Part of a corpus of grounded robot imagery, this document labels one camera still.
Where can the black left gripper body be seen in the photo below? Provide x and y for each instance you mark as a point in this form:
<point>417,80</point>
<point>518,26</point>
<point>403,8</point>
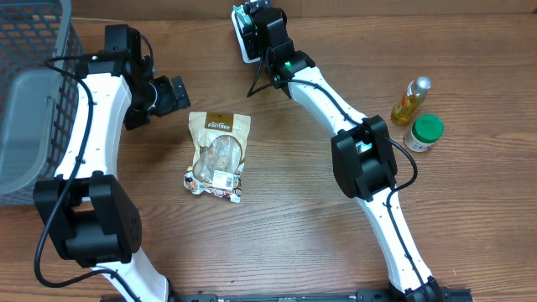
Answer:
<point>165,99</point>

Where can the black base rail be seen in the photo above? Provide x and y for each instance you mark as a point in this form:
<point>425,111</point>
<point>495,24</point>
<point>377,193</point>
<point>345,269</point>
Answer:
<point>362,295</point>

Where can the silver round ball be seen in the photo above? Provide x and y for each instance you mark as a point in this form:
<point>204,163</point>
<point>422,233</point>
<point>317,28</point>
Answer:
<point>413,97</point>

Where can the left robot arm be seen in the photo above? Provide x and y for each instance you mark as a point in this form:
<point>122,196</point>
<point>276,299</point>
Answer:
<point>87,215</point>

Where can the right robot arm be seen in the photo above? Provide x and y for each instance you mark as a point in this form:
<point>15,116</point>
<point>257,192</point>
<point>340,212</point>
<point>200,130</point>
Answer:
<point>362,152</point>

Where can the teal white snack packet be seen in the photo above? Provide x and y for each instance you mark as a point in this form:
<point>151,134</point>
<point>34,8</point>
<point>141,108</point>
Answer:
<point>242,15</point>

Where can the white barcode scanner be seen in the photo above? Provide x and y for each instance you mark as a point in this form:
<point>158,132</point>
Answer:
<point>242,46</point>

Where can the green lid white jar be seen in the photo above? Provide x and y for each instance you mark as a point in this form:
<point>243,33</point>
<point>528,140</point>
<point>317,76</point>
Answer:
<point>424,132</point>

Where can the grey plastic mesh basket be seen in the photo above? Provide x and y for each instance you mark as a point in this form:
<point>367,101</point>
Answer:
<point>39,98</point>

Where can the brown snack packet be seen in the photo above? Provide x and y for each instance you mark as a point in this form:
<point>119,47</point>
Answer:
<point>220,141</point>

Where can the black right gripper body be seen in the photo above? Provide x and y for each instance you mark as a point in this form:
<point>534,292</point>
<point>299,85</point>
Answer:
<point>250,36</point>

